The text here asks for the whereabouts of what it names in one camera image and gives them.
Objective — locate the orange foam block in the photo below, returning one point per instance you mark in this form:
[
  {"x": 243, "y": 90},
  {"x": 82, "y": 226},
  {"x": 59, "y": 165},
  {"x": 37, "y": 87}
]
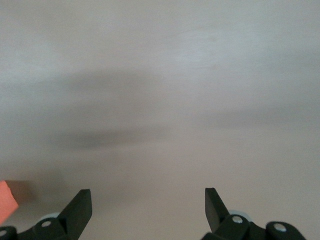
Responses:
[{"x": 6, "y": 200}]

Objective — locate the brown table cloth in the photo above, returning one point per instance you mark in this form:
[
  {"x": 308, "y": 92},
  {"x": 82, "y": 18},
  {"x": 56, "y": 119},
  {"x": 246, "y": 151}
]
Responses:
[{"x": 160, "y": 87}]

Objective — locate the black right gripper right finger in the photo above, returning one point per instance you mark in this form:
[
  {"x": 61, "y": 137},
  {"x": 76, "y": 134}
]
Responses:
[{"x": 216, "y": 212}]

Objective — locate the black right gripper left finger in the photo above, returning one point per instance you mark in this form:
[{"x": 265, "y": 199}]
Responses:
[{"x": 75, "y": 215}]

